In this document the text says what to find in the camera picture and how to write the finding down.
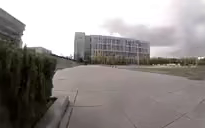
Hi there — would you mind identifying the large glass-fronted building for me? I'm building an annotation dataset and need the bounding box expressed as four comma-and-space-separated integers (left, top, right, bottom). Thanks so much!
73, 31, 151, 65

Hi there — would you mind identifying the grassy slope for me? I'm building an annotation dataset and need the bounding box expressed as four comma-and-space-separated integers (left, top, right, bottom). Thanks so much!
51, 54, 82, 71

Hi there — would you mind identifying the grey concrete slab pavement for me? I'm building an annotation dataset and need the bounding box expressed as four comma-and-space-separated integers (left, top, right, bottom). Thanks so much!
52, 64, 205, 128

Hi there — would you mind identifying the row of trees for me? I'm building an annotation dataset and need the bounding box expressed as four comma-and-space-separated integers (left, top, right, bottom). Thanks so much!
89, 55, 205, 66

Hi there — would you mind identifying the low grey building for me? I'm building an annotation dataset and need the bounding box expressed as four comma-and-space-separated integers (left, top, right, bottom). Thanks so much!
26, 46, 53, 56

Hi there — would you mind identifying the grey concrete kerb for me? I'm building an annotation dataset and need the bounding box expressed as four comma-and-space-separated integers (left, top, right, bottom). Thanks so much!
34, 95, 71, 128

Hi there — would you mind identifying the grass field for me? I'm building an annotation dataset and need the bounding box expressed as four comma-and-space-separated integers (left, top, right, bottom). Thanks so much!
118, 63, 205, 81

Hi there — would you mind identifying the dark green hedge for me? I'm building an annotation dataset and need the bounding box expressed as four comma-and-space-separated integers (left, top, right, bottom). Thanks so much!
0, 40, 58, 128

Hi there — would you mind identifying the grey tall building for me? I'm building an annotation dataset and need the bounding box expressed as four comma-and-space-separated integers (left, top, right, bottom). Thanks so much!
0, 4, 27, 48

